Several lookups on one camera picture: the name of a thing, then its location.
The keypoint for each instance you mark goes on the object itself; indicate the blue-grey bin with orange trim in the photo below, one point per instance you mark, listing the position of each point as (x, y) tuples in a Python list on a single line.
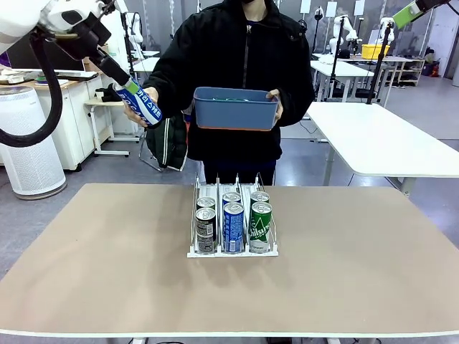
[(233, 111)]

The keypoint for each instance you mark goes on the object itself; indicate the wooden shelf unit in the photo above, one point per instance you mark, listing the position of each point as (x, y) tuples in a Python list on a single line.
[(412, 71)]

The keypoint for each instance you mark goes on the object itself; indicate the metal folding chair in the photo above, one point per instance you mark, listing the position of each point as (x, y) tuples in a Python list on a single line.
[(154, 167)]

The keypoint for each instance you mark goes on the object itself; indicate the yellow plastic crate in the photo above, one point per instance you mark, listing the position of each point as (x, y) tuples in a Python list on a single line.
[(373, 52)]

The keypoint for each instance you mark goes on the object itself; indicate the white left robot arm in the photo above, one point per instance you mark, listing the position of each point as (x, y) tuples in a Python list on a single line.
[(21, 18)]

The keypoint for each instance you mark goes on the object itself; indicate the blue Pocari Sweat can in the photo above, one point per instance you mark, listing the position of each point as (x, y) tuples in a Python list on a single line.
[(143, 107), (233, 229), (231, 197)]

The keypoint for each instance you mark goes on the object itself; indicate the black plush toy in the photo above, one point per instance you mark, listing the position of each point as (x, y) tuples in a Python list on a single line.
[(107, 95)]

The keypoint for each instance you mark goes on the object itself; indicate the black Pepsi beverage can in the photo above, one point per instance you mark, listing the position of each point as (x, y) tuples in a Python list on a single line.
[(206, 203), (205, 233)]

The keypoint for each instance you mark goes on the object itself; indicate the white can dispenser rack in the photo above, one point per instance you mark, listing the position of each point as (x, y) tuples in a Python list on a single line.
[(233, 253)]

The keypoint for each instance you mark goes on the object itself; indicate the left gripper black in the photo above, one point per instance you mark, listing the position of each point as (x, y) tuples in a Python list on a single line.
[(91, 37)]

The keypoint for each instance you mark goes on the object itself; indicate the person's left forearm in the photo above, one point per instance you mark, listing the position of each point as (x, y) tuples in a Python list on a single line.
[(297, 104)]

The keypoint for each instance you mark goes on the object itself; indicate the red fire extinguisher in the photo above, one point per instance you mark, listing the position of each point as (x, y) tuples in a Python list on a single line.
[(434, 68)]

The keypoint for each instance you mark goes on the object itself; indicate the black lamp stand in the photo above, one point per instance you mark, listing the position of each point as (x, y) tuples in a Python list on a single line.
[(318, 14)]

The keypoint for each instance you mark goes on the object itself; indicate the white cylindrical air purifier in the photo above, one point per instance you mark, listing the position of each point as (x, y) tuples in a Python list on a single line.
[(32, 161)]

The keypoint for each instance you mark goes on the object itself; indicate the black computer monitor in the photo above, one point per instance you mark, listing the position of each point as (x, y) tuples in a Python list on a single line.
[(21, 57)]

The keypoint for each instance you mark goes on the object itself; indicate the small wheeled side table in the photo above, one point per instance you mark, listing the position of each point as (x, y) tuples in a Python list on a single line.
[(102, 102)]

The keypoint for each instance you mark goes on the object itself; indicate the person's right hand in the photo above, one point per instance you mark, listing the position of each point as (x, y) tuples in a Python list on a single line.
[(151, 94)]

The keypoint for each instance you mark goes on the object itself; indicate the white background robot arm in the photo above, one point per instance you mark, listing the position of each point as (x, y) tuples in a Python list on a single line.
[(337, 36), (134, 32), (389, 32)]

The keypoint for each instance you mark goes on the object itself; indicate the white rounded side table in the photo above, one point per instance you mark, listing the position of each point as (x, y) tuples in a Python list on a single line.
[(376, 139)]

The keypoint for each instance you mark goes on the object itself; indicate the dark green striped jacket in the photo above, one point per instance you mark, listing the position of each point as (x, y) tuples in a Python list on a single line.
[(172, 143)]

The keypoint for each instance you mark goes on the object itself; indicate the person's right forearm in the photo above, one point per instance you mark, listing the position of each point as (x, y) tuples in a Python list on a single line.
[(168, 100)]

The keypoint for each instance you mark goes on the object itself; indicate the person in black jacket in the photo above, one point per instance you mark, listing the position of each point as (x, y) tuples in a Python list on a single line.
[(222, 53)]

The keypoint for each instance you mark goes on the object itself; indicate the black keyboard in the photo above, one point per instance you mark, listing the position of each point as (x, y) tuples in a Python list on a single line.
[(79, 75)]

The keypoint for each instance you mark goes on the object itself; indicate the white background desk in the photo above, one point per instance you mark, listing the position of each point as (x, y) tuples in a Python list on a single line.
[(344, 68)]

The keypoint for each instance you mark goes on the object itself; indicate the person's left hand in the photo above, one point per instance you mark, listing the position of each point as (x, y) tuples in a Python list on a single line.
[(280, 107)]

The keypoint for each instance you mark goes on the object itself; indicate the white cabinet desk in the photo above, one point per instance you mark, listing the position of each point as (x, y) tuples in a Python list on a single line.
[(71, 125)]

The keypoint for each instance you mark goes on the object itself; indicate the black stand pole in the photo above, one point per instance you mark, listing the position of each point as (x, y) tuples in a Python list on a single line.
[(378, 64), (333, 68)]

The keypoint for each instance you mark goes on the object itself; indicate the green Chilsung Cider can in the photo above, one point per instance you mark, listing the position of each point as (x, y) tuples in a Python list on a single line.
[(260, 229), (259, 196)]

